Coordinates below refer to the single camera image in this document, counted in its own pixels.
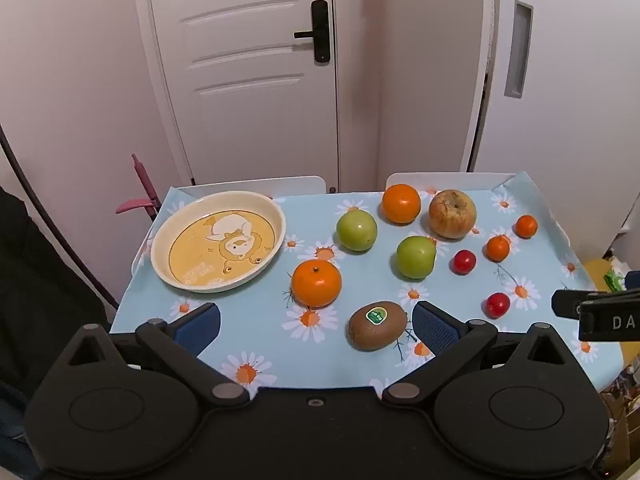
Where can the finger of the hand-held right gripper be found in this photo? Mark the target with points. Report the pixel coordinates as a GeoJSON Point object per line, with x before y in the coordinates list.
{"type": "Point", "coordinates": [612, 321]}
{"type": "Point", "coordinates": [565, 303]}

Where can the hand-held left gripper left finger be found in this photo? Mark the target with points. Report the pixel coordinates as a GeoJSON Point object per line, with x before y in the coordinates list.
{"type": "Point", "coordinates": [200, 329]}

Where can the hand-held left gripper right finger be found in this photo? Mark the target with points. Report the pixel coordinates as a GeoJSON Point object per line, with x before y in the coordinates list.
{"type": "Point", "coordinates": [434, 329]}

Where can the brown kiwi with green sticker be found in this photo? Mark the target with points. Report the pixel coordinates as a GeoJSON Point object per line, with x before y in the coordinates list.
{"type": "Point", "coordinates": [377, 325]}

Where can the small red fruit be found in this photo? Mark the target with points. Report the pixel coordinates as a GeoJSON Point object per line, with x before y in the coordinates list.
{"type": "Point", "coordinates": [464, 262]}
{"type": "Point", "coordinates": [497, 305]}

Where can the green apple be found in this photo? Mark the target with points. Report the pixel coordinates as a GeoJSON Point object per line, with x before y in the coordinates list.
{"type": "Point", "coordinates": [356, 230]}
{"type": "Point", "coordinates": [416, 256]}

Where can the small tangerine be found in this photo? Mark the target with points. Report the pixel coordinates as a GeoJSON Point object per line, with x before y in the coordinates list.
{"type": "Point", "coordinates": [526, 226]}
{"type": "Point", "coordinates": [497, 248]}

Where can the cream plate with cartoon print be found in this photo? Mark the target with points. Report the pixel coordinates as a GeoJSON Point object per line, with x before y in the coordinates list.
{"type": "Point", "coordinates": [218, 240]}

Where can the large orange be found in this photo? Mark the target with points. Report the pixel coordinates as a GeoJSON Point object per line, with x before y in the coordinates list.
{"type": "Point", "coordinates": [316, 284]}
{"type": "Point", "coordinates": [401, 203]}

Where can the green packet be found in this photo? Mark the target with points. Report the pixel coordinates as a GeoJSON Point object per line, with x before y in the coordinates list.
{"type": "Point", "coordinates": [614, 280]}

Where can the yellow box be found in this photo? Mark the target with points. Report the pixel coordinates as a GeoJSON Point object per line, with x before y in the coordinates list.
{"type": "Point", "coordinates": [595, 272]}

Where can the cardboard clutter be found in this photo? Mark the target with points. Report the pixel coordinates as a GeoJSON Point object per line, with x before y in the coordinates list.
{"type": "Point", "coordinates": [625, 410]}

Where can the brownish wrinkled apple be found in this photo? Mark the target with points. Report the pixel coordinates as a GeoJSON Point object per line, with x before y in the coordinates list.
{"type": "Point", "coordinates": [452, 213]}

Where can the light blue daisy tablecloth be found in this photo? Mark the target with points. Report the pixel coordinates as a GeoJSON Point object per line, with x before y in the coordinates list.
{"type": "Point", "coordinates": [300, 230]}

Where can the dark cloth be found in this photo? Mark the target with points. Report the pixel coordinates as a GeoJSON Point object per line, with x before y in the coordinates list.
{"type": "Point", "coordinates": [35, 285]}

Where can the black curved tube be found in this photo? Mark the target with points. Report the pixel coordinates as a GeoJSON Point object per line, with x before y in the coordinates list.
{"type": "Point", "coordinates": [45, 210]}

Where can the white panelled door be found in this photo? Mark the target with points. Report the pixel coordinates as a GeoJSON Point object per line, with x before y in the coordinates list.
{"type": "Point", "coordinates": [240, 70]}

